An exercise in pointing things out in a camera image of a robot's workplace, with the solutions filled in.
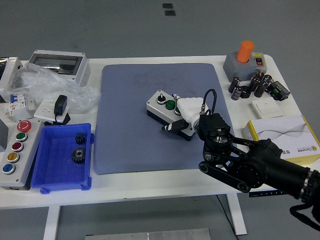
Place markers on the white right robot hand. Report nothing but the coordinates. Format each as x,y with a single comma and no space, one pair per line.
190,107

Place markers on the grey four-button control box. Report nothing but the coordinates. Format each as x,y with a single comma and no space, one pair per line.
160,102

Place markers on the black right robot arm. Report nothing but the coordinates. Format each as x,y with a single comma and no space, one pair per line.
275,162

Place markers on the grey five-button control box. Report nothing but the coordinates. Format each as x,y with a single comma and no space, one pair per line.
27,155

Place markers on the dark cylindrical capacitor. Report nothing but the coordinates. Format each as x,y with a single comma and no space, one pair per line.
254,83
260,75
237,93
260,89
235,83
267,78

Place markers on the blue-grey table mat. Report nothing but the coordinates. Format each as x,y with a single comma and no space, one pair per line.
150,155

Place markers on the orange cylinder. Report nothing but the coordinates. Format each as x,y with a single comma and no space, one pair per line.
245,51

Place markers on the yellow white cardboard box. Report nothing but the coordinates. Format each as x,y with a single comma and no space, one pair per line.
275,130

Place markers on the black module with green terminal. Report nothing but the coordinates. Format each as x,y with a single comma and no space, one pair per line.
278,90

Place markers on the black floor outlet cover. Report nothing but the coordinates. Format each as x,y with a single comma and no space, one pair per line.
170,13
167,6

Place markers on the black table control panel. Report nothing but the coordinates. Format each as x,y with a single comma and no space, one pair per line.
262,193

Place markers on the small black gear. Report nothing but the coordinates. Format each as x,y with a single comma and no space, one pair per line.
80,139

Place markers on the white table leg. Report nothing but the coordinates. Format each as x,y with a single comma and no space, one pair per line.
237,215
51,222

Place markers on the large black gear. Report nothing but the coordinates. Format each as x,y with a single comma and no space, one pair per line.
78,155

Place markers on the black power adapter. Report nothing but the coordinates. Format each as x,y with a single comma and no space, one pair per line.
60,105

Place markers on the silver metal plate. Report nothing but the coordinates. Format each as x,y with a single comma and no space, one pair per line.
150,235

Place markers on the blue plastic bin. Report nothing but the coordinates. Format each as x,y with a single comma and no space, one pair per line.
57,170

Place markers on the clear plastic bag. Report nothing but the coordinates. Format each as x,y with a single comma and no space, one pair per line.
45,80

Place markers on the white circuit breaker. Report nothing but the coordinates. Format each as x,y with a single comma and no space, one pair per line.
18,100

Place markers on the white labelled electrical component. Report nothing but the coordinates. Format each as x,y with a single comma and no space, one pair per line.
10,111

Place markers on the grey metal box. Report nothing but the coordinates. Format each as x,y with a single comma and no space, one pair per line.
2,135

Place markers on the grey switch box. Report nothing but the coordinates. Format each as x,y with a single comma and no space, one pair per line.
235,68

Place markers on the white wall switch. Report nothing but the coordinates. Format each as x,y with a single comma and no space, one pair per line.
267,107

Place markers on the grey enclosure with clear lid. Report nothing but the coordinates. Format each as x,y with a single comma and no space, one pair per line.
82,72

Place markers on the white wall socket plate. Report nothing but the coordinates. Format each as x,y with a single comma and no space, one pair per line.
43,110

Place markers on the white plastic enclosure box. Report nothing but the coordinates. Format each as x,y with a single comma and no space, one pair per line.
10,67

